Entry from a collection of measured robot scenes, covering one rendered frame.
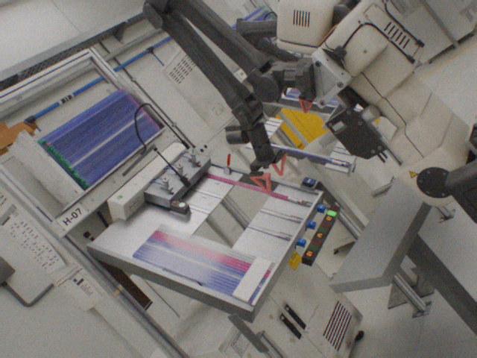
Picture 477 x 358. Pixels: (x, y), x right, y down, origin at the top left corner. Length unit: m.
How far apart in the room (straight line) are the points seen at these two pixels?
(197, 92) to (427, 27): 3.71
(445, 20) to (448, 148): 4.83
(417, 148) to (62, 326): 2.61
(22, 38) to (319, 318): 3.14
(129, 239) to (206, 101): 1.42
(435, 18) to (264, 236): 4.65
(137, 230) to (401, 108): 1.11
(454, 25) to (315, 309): 4.51
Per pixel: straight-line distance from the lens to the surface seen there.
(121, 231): 1.99
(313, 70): 1.23
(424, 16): 6.23
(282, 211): 2.00
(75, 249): 1.96
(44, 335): 3.39
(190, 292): 1.74
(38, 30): 4.41
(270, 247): 1.84
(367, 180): 2.98
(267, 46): 1.98
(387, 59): 1.35
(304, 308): 2.25
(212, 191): 2.11
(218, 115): 3.13
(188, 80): 3.14
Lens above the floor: 1.28
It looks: 7 degrees down
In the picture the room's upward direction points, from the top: 42 degrees counter-clockwise
